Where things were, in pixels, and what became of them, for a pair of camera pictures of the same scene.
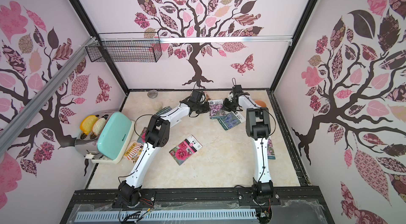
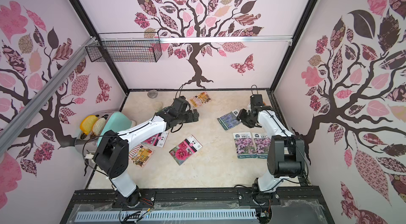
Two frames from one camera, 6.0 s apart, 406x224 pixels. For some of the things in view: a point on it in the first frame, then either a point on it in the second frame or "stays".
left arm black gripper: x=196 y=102 -> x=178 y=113
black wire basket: x=131 y=47 stays
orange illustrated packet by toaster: x=133 y=152 stays
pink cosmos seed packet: x=215 y=109 -> x=245 y=148
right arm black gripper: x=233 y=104 -> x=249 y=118
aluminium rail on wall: x=13 y=126 stays
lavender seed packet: x=231 y=120 stays
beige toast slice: x=98 y=126 stays
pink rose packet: x=184 y=150 stays
